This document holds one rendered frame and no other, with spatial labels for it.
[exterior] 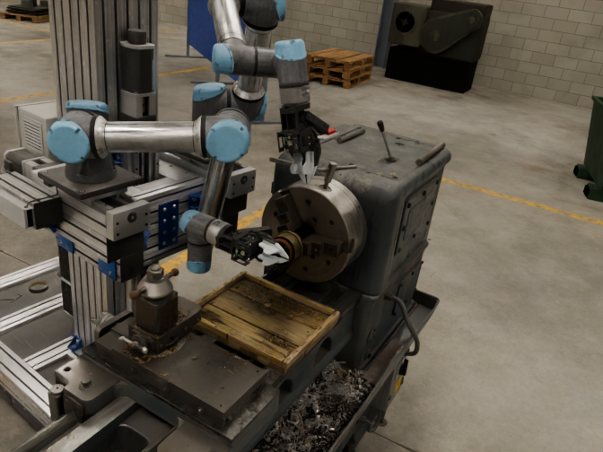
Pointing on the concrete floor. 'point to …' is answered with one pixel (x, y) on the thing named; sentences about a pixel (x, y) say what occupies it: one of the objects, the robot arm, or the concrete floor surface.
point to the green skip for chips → (593, 157)
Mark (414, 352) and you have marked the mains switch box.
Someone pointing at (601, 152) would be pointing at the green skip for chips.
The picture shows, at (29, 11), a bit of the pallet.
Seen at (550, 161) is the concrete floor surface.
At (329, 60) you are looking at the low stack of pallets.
